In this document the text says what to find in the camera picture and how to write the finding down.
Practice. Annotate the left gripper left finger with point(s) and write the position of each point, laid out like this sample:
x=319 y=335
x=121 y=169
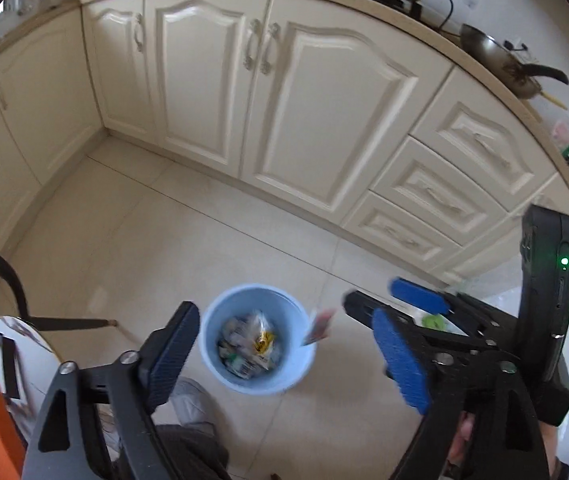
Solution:
x=68 y=439

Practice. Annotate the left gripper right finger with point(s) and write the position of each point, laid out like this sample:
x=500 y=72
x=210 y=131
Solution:
x=442 y=375

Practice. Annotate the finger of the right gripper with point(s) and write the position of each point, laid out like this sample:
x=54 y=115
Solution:
x=420 y=297
x=375 y=314

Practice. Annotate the blue trash bin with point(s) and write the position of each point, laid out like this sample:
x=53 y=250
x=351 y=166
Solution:
x=253 y=339

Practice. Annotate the person's right hand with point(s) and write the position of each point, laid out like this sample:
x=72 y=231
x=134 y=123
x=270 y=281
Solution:
x=464 y=432

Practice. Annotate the grey slipper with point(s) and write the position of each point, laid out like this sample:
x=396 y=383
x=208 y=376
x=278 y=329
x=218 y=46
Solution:
x=194 y=407

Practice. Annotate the white stool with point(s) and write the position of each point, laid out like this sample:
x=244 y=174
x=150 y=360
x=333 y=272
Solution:
x=27 y=367

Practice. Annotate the cream lower cabinets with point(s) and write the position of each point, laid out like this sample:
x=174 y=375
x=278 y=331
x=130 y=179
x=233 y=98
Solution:
x=340 y=108

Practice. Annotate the frying pan with handle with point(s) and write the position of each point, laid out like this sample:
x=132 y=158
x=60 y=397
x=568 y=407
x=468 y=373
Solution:
x=520 y=78

